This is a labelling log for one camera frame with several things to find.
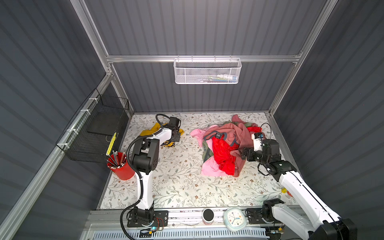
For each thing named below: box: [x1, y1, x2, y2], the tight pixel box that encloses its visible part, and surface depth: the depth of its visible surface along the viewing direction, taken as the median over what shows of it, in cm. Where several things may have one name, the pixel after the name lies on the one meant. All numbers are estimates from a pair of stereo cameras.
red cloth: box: [212, 126, 263, 176], surface depth 91 cm
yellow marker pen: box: [106, 132, 117, 156], surface depth 70 cm
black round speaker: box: [202, 208, 215, 226], surface depth 71 cm
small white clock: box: [223, 207, 247, 232], surface depth 72 cm
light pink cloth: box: [190, 124, 228, 177], surface depth 93 cm
